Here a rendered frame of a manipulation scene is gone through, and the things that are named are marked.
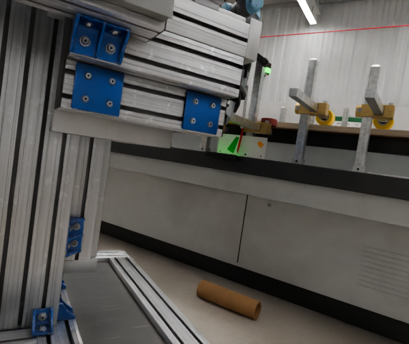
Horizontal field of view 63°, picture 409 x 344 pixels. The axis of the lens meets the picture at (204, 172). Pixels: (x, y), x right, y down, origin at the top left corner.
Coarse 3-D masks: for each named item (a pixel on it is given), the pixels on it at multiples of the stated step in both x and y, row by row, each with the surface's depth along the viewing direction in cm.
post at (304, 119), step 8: (312, 64) 145; (312, 72) 144; (312, 80) 144; (312, 88) 144; (312, 96) 146; (304, 120) 146; (304, 128) 145; (304, 136) 145; (296, 144) 147; (304, 144) 146; (296, 152) 147; (304, 152) 148
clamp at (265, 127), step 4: (264, 124) 155; (268, 124) 155; (244, 128) 160; (248, 128) 159; (260, 128) 156; (264, 128) 155; (268, 128) 156; (256, 132) 158; (260, 132) 156; (264, 132) 155; (268, 132) 156
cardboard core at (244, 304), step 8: (200, 288) 158; (208, 288) 156; (216, 288) 155; (224, 288) 155; (200, 296) 159; (208, 296) 155; (216, 296) 153; (224, 296) 151; (232, 296) 150; (240, 296) 149; (224, 304) 151; (232, 304) 148; (240, 304) 146; (248, 304) 145; (256, 304) 144; (240, 312) 146; (248, 312) 144; (256, 312) 149
